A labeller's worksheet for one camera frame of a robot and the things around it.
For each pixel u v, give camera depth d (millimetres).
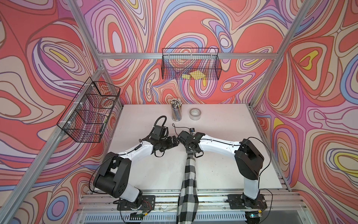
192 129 807
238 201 728
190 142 642
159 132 706
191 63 959
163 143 759
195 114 1120
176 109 986
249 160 478
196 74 908
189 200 690
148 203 720
